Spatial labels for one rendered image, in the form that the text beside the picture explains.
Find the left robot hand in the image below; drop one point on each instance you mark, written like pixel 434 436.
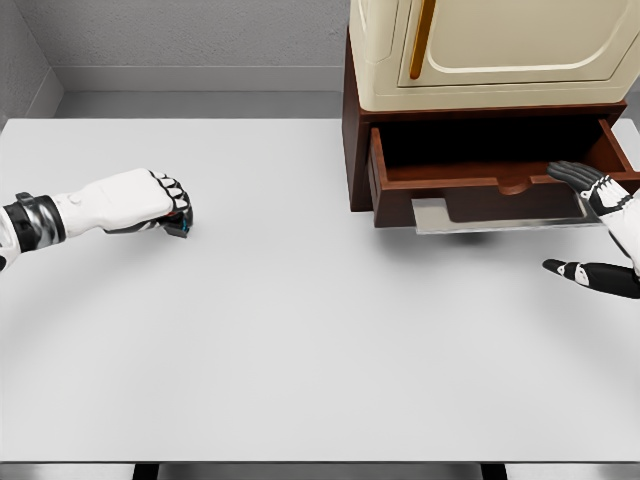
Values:
pixel 140 200

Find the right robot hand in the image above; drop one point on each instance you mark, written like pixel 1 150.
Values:
pixel 612 205

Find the small black blue switch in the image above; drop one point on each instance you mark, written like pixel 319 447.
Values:
pixel 179 227

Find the brown wooden drawer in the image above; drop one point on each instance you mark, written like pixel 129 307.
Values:
pixel 395 197

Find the clear drawer front plate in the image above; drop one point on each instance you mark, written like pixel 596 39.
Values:
pixel 430 217

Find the cream cabinet door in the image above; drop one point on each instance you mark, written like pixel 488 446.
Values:
pixel 500 45

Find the cream cabinet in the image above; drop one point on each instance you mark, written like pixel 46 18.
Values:
pixel 380 60

